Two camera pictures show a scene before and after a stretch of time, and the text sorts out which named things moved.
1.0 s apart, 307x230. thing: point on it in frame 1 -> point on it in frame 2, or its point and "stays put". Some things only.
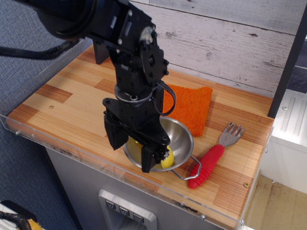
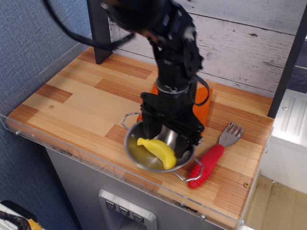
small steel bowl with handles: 185,166 stays put
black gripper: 144,122 -> 172,101
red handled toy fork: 229,136 stays put
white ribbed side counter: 285,159 stays put
